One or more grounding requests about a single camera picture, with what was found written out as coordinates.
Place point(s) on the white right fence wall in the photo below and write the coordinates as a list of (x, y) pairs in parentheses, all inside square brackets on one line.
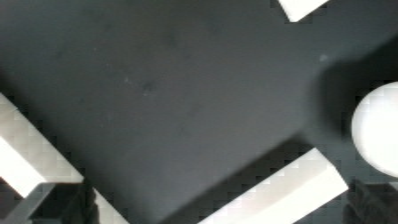
[(289, 195)]

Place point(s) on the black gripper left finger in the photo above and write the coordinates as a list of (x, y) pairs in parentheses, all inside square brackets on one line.
[(60, 204)]

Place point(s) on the white front fence wall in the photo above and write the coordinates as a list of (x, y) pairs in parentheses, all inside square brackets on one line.
[(33, 163)]

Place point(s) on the white fence wall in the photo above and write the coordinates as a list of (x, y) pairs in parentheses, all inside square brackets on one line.
[(33, 163), (289, 195)]

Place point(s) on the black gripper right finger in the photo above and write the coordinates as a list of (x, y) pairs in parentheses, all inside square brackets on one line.
[(372, 207)]

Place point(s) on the white lamp base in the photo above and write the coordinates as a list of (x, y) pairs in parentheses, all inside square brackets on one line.
[(299, 8)]

